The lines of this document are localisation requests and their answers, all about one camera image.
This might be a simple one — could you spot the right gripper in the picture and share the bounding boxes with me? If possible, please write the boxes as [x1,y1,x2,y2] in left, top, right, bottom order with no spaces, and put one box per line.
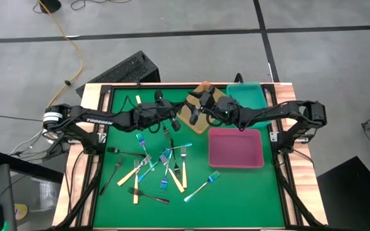
[186,85,241,126]

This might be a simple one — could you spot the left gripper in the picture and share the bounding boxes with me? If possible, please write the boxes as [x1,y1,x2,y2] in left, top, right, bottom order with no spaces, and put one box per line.
[130,90,188,133]

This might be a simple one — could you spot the orange plastic bin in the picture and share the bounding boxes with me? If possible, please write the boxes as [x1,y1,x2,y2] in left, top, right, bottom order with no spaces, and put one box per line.
[175,81,227,135]

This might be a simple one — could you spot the iridescent blue fork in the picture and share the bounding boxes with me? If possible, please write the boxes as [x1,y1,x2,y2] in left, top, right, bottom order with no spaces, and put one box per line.
[163,142,193,157]
[183,170,221,204]
[159,150,173,192]
[137,150,170,184]
[135,133,156,171]

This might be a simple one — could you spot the stainless steel fork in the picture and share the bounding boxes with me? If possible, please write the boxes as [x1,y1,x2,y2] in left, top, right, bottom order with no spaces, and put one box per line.
[100,159,124,196]

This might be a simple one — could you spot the teal plastic bin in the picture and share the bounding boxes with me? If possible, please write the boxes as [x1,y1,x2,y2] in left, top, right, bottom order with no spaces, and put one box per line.
[225,81,272,129]

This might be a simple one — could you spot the pink plastic bin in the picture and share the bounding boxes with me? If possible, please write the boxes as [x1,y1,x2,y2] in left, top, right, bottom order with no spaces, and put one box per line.
[207,128,265,169]

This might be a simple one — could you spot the black perforated computer case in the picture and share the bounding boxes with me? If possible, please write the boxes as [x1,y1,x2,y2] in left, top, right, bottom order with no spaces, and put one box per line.
[75,50,162,98]

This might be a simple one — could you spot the green table mat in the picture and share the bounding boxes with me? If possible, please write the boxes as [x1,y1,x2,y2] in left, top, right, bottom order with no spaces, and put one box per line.
[92,86,286,229]

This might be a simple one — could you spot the clear plastic box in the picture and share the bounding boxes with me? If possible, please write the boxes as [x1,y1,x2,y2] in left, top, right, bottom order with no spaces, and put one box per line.
[27,178,62,214]

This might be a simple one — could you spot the black desk beam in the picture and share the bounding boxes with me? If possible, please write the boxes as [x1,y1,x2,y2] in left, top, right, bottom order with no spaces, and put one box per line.
[0,150,64,184]

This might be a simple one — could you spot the black round stand base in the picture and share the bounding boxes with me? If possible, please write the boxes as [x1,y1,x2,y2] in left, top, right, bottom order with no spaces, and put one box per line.
[38,0,62,15]

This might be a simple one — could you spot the yellow disc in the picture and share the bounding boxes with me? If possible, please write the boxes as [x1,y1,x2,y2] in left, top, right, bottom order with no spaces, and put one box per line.
[13,203,28,221]

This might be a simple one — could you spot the black floor mat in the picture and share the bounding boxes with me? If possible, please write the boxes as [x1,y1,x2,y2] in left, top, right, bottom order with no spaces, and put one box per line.
[316,156,370,231]

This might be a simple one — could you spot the black aluminium table frame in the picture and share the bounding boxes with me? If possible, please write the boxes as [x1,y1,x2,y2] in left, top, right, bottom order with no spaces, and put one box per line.
[53,82,330,231]

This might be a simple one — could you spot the yellow extension cable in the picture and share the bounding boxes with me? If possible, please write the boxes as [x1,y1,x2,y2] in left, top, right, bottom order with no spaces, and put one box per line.
[37,0,85,107]

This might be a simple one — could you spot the black floor cable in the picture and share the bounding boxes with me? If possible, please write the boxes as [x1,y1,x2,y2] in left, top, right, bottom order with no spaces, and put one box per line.
[70,0,134,11]

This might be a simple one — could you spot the white cable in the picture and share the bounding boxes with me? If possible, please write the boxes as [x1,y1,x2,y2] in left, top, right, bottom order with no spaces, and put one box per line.
[10,128,49,157]

